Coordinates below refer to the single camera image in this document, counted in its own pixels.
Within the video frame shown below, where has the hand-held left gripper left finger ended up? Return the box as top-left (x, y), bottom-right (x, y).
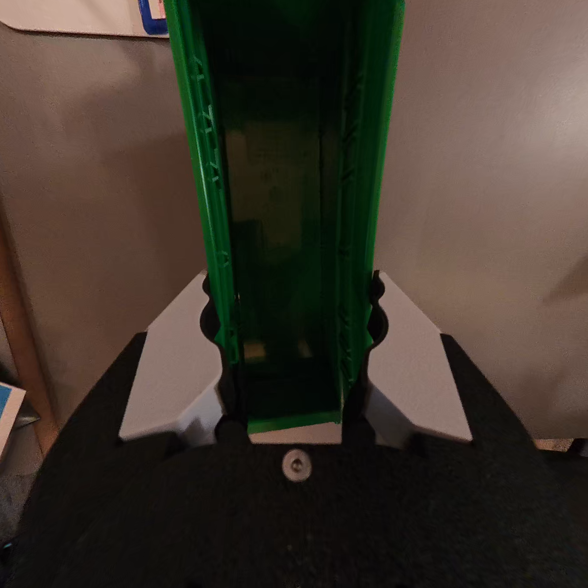
top-left (118, 270), bottom-right (242, 446)

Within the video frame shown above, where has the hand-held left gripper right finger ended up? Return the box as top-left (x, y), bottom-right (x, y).
top-left (342, 270), bottom-right (475, 449)

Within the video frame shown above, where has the green plastic bin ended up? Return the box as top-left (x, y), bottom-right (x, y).
top-left (163, 0), bottom-right (406, 435)

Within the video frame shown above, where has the blue and white booklet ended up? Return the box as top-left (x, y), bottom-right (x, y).
top-left (0, 381), bottom-right (27, 456)

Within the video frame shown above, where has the small blue box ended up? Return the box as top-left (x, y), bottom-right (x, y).
top-left (138, 0), bottom-right (168, 36)

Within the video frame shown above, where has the white stand base board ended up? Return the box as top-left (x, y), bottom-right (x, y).
top-left (0, 0), bottom-right (171, 37)

